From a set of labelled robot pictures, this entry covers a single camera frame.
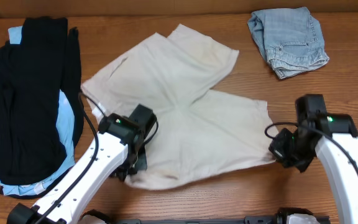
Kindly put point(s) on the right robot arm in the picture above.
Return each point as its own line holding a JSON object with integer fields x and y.
{"x": 333, "y": 139}

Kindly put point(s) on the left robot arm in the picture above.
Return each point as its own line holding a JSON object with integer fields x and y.
{"x": 114, "y": 151}

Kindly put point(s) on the beige khaki shorts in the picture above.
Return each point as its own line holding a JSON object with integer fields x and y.
{"x": 202, "y": 132}

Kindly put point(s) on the black garment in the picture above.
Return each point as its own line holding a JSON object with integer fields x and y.
{"x": 26, "y": 109}

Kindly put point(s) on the folded light blue jeans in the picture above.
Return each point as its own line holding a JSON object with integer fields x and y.
{"x": 289, "y": 40}

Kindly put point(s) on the light blue garment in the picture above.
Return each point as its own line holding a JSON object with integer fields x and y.
{"x": 65, "y": 124}

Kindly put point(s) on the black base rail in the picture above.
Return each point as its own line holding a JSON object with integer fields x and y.
{"x": 96, "y": 217}

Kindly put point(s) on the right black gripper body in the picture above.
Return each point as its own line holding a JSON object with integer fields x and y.
{"x": 293, "y": 150}

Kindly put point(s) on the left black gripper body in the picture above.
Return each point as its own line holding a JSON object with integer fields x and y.
{"x": 135, "y": 162}

